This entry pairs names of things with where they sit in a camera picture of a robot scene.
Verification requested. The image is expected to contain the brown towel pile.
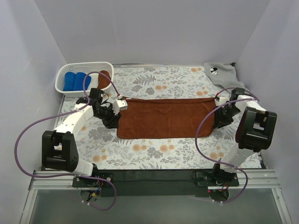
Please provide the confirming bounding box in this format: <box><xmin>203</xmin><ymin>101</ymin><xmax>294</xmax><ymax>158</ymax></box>
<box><xmin>117</xmin><ymin>98</ymin><xmax>215</xmax><ymax>139</ymax></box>

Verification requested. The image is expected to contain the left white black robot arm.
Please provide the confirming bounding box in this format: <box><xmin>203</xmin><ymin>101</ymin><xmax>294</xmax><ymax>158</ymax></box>
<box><xmin>42</xmin><ymin>88</ymin><xmax>128</xmax><ymax>187</ymax></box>

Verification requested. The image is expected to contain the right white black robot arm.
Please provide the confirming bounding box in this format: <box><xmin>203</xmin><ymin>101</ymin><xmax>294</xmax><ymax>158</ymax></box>
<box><xmin>211</xmin><ymin>88</ymin><xmax>277</xmax><ymax>186</ymax></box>

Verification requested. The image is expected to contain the floral patterned table mat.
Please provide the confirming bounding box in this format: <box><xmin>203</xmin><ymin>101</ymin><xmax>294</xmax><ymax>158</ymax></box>
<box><xmin>45</xmin><ymin>65</ymin><xmax>262</xmax><ymax>170</ymax></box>

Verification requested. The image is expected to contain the grey cloth in corner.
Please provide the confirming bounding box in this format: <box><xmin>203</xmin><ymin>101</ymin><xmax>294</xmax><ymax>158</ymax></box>
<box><xmin>204</xmin><ymin>63</ymin><xmax>248</xmax><ymax>93</ymax></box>

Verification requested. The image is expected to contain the right blue rolled towel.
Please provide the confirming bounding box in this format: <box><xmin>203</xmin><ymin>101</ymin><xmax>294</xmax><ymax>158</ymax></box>
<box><xmin>73</xmin><ymin>72</ymin><xmax>91</xmax><ymax>91</ymax></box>

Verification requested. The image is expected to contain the blue rolled towel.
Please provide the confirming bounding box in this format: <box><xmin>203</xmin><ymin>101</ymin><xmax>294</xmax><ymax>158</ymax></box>
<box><xmin>73</xmin><ymin>72</ymin><xmax>91</xmax><ymax>91</ymax></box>
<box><xmin>63</xmin><ymin>72</ymin><xmax>76</xmax><ymax>91</ymax></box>

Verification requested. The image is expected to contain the white perforated plastic basket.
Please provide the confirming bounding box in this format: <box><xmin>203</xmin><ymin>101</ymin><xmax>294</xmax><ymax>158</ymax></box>
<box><xmin>55</xmin><ymin>62</ymin><xmax>114</xmax><ymax>98</ymax></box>

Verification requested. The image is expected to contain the left blue rolled towel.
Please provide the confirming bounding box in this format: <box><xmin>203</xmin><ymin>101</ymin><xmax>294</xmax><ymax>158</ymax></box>
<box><xmin>63</xmin><ymin>72</ymin><xmax>76</xmax><ymax>91</ymax></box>

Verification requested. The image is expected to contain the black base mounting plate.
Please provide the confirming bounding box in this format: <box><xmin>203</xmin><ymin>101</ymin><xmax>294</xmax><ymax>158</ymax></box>
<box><xmin>72</xmin><ymin>169</ymin><xmax>239</xmax><ymax>197</ymax></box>

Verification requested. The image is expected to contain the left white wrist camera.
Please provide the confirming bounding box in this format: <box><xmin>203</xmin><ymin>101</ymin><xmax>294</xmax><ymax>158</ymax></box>
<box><xmin>113</xmin><ymin>99</ymin><xmax>128</xmax><ymax>113</ymax></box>

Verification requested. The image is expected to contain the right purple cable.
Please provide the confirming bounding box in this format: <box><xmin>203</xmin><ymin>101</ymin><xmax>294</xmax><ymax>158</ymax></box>
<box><xmin>195</xmin><ymin>87</ymin><xmax>260</xmax><ymax>204</ymax></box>

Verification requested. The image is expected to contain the aluminium frame rail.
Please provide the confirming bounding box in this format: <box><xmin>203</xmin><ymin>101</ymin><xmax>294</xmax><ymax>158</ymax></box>
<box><xmin>30</xmin><ymin>169</ymin><xmax>280</xmax><ymax>191</ymax></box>

